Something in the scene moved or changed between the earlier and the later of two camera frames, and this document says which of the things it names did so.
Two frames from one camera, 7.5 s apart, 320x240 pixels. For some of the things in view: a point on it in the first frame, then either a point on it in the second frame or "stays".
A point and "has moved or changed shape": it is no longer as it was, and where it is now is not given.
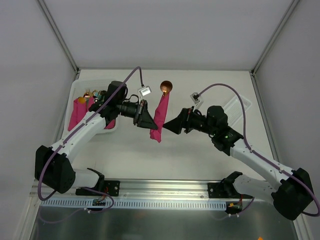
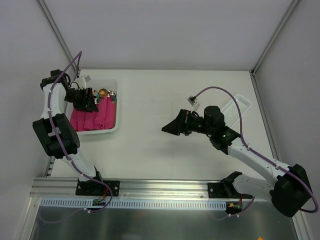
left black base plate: x=109 y=187 stays
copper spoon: x=166 y=86 -> x=103 y=92
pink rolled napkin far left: x=78 y=111 stays
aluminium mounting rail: x=153 y=190 stays
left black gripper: x=139 y=114 -> x=85 y=98
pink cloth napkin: x=159 y=118 has moved or changed shape
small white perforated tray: x=233 y=110 stays
